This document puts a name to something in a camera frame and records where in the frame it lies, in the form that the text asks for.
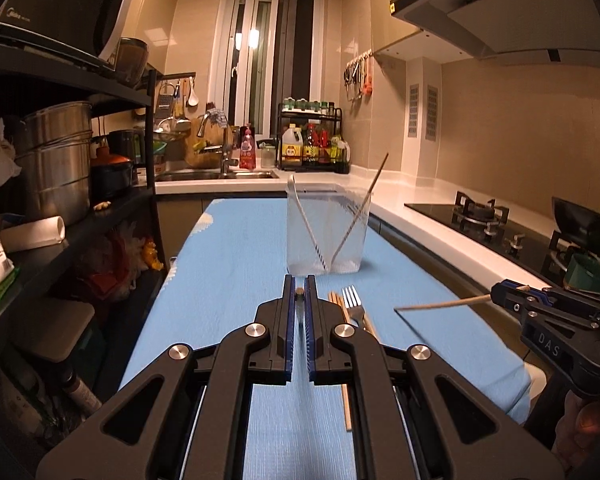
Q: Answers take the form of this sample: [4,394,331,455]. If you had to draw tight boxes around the grey storage box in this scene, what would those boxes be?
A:
[9,297,96,362]

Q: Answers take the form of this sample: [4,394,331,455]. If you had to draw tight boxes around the dark kettle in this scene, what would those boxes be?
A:
[108,129,146,166]

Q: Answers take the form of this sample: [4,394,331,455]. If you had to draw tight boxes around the dark bottle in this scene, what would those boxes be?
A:
[60,367,104,412]

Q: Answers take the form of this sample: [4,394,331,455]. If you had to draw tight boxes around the metal fork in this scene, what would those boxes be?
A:
[341,285,379,339]

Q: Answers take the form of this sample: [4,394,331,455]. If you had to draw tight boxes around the checked dishcloth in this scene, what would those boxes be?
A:
[205,105,230,129]

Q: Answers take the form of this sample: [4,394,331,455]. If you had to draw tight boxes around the white paper roll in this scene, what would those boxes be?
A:
[0,215,66,254]

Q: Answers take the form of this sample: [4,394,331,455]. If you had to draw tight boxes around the steel kitchen sink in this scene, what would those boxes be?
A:
[155,169,280,182]

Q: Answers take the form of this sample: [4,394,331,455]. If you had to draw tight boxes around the black microwave oven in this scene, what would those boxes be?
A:
[0,0,137,69]

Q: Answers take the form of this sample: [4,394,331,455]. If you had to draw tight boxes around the black pot with orange lid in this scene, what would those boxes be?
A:
[90,145,136,202]

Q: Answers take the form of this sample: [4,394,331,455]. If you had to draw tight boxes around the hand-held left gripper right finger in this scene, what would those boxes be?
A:
[303,275,566,480]

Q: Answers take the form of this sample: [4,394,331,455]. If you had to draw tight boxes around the wooden cutting board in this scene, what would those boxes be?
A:
[183,115,234,170]

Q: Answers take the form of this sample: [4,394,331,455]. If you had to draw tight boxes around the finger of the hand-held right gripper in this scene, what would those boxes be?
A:
[541,287,600,324]
[491,282,547,321]

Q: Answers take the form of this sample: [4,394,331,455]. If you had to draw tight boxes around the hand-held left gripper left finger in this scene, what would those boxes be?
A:
[35,275,301,480]

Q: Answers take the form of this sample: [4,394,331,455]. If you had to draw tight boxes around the metal grater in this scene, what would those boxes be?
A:
[157,85,177,122]

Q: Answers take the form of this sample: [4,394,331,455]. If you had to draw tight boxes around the grey wall vent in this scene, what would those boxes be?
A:
[425,84,440,141]
[408,82,421,140]

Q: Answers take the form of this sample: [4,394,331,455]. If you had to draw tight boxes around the black metal shelf rack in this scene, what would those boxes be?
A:
[0,40,169,480]

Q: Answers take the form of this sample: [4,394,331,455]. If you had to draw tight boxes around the person's right hand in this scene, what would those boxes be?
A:
[554,391,600,467]

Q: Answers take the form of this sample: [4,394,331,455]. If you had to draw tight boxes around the hanging kitchen tools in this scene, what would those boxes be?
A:
[343,51,374,103]

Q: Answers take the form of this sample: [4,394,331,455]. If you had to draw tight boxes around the blue woven table cloth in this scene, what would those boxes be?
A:
[115,197,533,480]

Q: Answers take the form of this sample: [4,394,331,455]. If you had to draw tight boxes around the black wok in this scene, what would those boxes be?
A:
[551,196,600,262]

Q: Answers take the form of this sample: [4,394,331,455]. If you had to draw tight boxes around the row of sauce bottles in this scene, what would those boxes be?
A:
[302,122,351,166]

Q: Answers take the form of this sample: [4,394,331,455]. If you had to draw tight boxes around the clear lidded container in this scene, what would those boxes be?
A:
[258,141,280,170]

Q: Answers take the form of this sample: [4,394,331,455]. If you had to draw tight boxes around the row of spice jars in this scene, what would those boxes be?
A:
[282,97,336,114]

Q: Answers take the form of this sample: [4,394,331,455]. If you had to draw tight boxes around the chrome sink faucet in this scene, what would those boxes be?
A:
[196,112,237,177]

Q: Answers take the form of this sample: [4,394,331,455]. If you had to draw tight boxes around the stacked steel steamer pot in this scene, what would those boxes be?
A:
[10,101,95,227]

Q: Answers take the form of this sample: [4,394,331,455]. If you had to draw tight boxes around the black gas stove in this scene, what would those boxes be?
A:
[404,191,600,292]

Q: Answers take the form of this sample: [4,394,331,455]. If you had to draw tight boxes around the green bowl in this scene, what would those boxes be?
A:
[566,253,600,294]

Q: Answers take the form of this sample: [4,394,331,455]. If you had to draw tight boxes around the grey range hood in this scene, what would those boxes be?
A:
[390,0,600,69]

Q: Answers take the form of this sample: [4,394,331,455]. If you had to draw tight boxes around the red and yellow plastic bags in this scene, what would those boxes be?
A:
[74,220,166,307]

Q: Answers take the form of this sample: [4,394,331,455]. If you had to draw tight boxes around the metal strainer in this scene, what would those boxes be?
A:
[153,116,191,137]

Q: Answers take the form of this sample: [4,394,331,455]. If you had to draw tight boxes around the black spice rack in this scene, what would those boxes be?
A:
[277,102,351,171]

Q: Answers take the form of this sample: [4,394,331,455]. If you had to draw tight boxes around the pale wooden chopstick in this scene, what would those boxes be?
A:
[288,174,327,274]

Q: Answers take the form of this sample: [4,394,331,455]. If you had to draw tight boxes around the dark round jar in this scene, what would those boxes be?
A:
[114,37,150,87]

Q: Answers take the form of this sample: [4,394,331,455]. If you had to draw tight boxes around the clear plastic utensil holder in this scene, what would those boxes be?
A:
[286,184,372,275]

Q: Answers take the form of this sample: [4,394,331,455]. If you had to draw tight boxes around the white framed window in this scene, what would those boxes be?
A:
[214,0,327,152]

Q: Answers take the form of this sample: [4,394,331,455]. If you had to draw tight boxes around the yellow oil jug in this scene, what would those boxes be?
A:
[281,124,304,170]

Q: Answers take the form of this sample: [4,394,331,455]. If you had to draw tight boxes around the pink dish soap bottle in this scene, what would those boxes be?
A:
[238,124,258,171]

